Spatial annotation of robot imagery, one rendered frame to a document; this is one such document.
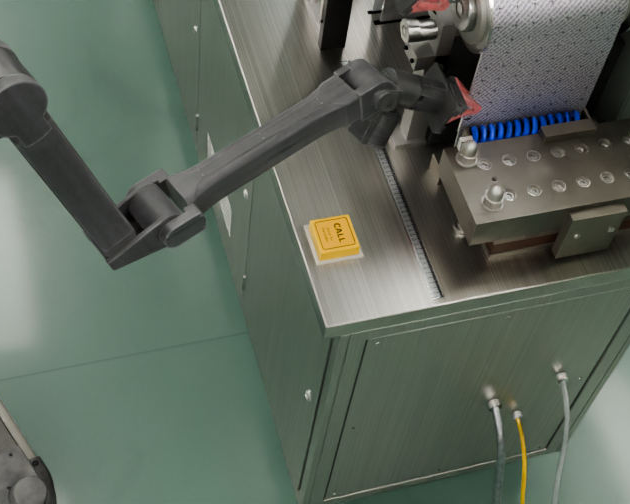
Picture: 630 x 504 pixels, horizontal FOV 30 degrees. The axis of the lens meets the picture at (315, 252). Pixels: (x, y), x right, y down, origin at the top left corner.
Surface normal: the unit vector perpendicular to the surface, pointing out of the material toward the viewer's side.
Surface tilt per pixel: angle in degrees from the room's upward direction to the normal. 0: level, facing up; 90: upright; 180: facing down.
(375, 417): 90
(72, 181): 81
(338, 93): 11
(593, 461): 0
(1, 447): 0
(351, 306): 0
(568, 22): 88
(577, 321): 90
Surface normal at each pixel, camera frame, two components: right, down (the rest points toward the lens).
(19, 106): 0.59, 0.62
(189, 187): -0.10, -0.58
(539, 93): 0.27, 0.81
